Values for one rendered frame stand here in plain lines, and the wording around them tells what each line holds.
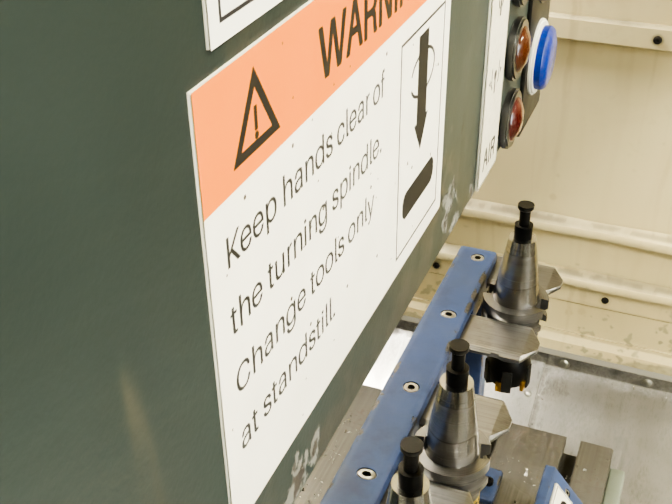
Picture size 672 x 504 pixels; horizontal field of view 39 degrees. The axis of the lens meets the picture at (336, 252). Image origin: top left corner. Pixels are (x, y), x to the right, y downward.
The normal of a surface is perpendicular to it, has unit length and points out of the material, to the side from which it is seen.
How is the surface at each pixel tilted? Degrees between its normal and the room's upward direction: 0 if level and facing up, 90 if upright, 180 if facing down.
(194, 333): 90
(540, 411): 24
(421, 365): 0
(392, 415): 0
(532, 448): 0
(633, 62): 91
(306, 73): 90
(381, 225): 90
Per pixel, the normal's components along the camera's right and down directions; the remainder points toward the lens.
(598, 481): -0.01, -0.84
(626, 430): -0.16, -0.56
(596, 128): -0.38, 0.51
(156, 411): 0.93, 0.19
